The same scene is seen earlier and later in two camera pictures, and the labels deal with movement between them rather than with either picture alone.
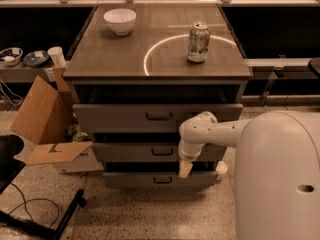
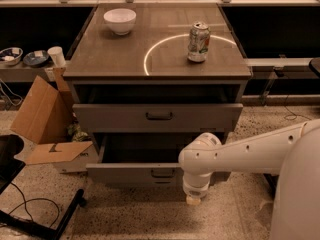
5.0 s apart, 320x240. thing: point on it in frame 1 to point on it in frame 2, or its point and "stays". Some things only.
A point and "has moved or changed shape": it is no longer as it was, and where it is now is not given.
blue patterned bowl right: (36, 58) stays
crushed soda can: (198, 41) stays
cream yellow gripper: (186, 155) to (194, 191)
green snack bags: (75, 132) stays
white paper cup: (56, 53) stays
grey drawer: (154, 152) has moved or changed shape
